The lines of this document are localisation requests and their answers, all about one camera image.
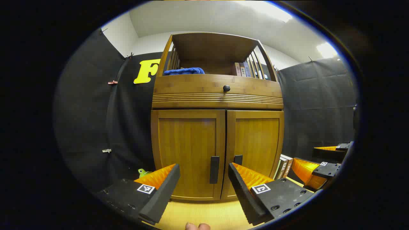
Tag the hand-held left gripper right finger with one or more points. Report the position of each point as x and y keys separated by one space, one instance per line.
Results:
x=244 y=195

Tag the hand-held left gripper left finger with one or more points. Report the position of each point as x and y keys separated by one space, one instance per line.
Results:
x=163 y=195

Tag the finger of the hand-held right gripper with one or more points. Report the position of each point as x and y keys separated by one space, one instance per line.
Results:
x=327 y=170
x=329 y=155

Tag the wooden shoe cabinet door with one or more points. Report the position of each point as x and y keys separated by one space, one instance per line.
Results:
x=255 y=140
x=185 y=143

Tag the wooden double-door shoe cabinet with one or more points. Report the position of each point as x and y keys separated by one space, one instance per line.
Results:
x=207 y=44

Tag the green frog plush toy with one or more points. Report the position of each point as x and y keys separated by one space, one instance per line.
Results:
x=143 y=172

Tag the black round drawer knob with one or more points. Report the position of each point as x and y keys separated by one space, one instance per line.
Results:
x=226 y=88

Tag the blue shelf book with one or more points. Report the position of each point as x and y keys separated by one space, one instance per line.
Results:
x=248 y=69

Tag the grey shelf book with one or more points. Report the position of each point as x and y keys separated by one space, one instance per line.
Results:
x=243 y=71

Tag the red clip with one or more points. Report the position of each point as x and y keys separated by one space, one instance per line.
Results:
x=112 y=82

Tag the blue folded towel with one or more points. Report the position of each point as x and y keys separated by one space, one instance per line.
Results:
x=185 y=71

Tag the brown shelf book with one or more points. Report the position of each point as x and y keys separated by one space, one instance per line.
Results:
x=237 y=69

